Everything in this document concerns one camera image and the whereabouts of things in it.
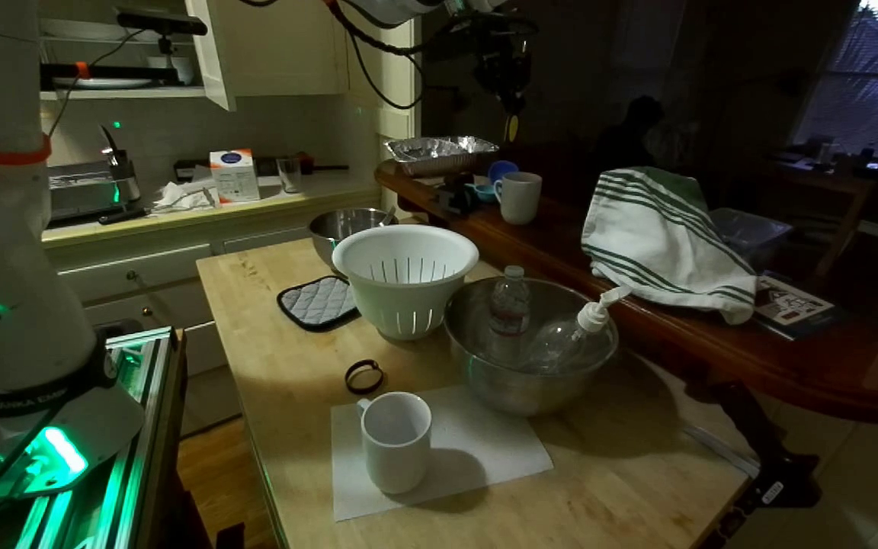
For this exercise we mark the small metal bowl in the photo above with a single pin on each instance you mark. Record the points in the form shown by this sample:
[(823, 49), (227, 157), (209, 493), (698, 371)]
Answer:
[(339, 228)]

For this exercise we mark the pale green mug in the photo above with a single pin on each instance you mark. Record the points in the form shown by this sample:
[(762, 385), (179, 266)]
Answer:
[(398, 445)]

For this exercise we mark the white paper sheet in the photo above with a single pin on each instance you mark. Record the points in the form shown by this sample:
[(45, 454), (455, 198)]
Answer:
[(500, 445)]

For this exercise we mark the small blue container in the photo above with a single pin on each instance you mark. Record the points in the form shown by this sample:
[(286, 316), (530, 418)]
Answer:
[(500, 171)]

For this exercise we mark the wooden side table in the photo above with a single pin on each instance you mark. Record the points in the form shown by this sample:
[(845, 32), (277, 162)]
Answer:
[(845, 198)]

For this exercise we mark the large metal bowl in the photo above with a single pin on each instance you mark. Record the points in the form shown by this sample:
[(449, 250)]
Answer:
[(520, 385)]

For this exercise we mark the aluminium foil tray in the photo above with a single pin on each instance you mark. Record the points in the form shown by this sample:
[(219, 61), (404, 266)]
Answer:
[(441, 149)]

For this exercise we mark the green lit robot stand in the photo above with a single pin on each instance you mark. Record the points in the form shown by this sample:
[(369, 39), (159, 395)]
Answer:
[(73, 468)]

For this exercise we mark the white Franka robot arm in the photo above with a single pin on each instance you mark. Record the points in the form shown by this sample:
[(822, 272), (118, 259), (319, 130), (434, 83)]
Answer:
[(13, 255)]

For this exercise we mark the white plastic colander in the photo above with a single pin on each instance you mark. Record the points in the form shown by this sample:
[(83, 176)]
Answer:
[(405, 291)]

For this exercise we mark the green striped white towel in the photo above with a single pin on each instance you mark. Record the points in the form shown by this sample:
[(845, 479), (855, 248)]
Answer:
[(653, 238)]

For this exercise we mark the white drawer cabinet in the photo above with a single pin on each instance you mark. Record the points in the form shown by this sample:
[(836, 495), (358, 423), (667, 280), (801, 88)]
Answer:
[(144, 274)]

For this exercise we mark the dark wooden bar counter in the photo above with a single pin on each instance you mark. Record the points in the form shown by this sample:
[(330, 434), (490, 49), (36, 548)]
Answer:
[(724, 346)]

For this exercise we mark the black table clamp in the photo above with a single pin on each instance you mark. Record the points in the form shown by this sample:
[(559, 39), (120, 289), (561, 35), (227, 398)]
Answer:
[(762, 445)]

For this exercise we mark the printed magazine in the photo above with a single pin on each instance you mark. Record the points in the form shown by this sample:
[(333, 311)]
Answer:
[(795, 305)]

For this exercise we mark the white wall cabinet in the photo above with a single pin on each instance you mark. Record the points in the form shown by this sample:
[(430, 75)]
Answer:
[(274, 48)]

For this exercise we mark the grey quilted pot holder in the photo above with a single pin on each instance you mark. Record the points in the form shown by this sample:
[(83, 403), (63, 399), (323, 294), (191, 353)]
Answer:
[(319, 303)]

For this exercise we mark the clear plastic box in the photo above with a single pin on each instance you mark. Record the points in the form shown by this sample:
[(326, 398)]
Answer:
[(754, 234)]

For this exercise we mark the clear light bulb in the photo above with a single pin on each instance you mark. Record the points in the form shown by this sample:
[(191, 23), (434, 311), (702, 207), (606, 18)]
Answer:
[(592, 316)]

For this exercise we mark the white carton box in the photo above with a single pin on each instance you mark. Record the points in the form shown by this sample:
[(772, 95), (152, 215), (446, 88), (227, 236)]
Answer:
[(233, 176)]

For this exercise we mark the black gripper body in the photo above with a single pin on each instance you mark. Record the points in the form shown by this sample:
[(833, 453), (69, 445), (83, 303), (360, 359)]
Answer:
[(503, 66)]

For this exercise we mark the window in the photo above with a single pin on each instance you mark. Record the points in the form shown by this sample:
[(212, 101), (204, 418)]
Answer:
[(867, 92)]

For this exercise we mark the dark kitchen appliance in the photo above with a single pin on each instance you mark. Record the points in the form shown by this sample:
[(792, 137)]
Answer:
[(89, 192)]

